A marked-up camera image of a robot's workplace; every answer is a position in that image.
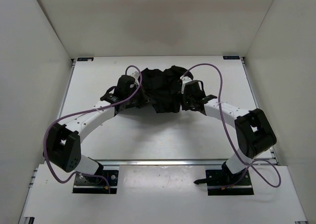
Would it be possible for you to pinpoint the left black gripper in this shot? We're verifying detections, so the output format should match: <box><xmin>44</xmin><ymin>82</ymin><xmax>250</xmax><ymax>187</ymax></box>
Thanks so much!
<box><xmin>127</xmin><ymin>82</ymin><xmax>157</xmax><ymax>108</ymax></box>

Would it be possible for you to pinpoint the black pleated skirt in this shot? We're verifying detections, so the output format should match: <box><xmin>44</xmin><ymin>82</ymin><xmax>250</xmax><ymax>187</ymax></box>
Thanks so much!
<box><xmin>134</xmin><ymin>66</ymin><xmax>187</xmax><ymax>113</ymax></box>

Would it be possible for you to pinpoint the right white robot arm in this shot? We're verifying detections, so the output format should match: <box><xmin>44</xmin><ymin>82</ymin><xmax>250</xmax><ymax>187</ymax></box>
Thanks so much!
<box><xmin>181</xmin><ymin>76</ymin><xmax>277</xmax><ymax>185</ymax></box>

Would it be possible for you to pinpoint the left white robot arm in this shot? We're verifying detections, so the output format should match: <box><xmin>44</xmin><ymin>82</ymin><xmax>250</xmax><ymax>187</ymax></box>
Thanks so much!
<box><xmin>43</xmin><ymin>72</ymin><xmax>146</xmax><ymax>184</ymax></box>

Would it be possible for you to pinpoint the left blue corner label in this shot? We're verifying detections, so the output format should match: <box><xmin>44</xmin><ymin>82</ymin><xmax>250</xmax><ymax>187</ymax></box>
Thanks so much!
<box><xmin>77</xmin><ymin>57</ymin><xmax>94</xmax><ymax>62</ymax></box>

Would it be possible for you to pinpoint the blue corner label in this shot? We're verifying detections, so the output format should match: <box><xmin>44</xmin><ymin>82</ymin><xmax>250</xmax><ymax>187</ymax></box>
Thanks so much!
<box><xmin>77</xmin><ymin>57</ymin><xmax>94</xmax><ymax>62</ymax></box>
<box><xmin>223</xmin><ymin>55</ymin><xmax>240</xmax><ymax>60</ymax></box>

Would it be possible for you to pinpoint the right blue corner label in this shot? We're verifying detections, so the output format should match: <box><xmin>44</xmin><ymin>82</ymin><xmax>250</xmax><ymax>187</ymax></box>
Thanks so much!
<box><xmin>223</xmin><ymin>55</ymin><xmax>240</xmax><ymax>60</ymax></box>

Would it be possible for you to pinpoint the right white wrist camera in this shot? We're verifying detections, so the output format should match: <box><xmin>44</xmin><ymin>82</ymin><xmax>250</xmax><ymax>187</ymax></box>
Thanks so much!
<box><xmin>180</xmin><ymin>76</ymin><xmax>192</xmax><ymax>94</ymax></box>

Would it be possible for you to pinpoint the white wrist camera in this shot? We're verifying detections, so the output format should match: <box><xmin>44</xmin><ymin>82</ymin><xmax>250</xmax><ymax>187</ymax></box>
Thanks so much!
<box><xmin>180</xmin><ymin>76</ymin><xmax>192</xmax><ymax>94</ymax></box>
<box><xmin>129</xmin><ymin>71</ymin><xmax>140</xmax><ymax>88</ymax></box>

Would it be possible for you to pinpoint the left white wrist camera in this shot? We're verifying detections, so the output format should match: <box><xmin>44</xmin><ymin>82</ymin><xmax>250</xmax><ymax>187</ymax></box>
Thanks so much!
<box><xmin>129</xmin><ymin>71</ymin><xmax>140</xmax><ymax>88</ymax></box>

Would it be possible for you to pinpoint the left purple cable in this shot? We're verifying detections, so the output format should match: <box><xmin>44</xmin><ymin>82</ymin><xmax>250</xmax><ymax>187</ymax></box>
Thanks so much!
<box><xmin>44</xmin><ymin>65</ymin><xmax>143</xmax><ymax>188</ymax></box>

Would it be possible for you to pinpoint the left aluminium side rail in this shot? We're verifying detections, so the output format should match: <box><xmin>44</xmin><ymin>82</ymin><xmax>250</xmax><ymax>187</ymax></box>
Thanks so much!
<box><xmin>57</xmin><ymin>59</ymin><xmax>76</xmax><ymax>118</ymax></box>

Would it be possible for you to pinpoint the aluminium side rail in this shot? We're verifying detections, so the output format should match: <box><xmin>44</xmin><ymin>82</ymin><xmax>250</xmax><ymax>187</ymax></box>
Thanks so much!
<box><xmin>241</xmin><ymin>57</ymin><xmax>279</xmax><ymax>165</ymax></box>
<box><xmin>57</xmin><ymin>59</ymin><xmax>76</xmax><ymax>118</ymax></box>

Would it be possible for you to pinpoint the right aluminium side rail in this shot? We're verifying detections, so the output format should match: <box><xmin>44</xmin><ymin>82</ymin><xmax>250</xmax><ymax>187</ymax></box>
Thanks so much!
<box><xmin>241</xmin><ymin>57</ymin><xmax>279</xmax><ymax>165</ymax></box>

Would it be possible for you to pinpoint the aluminium front rail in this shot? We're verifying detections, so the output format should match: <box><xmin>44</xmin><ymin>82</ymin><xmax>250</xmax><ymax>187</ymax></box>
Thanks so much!
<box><xmin>97</xmin><ymin>159</ymin><xmax>226</xmax><ymax>166</ymax></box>

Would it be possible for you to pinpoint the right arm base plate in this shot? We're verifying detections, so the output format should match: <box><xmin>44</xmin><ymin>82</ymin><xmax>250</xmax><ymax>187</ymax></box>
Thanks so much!
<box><xmin>194</xmin><ymin>166</ymin><xmax>254</xmax><ymax>196</ymax></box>

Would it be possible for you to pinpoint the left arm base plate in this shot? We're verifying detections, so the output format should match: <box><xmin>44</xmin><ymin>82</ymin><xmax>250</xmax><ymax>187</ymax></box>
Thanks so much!
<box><xmin>73</xmin><ymin>169</ymin><xmax>119</xmax><ymax>194</ymax></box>

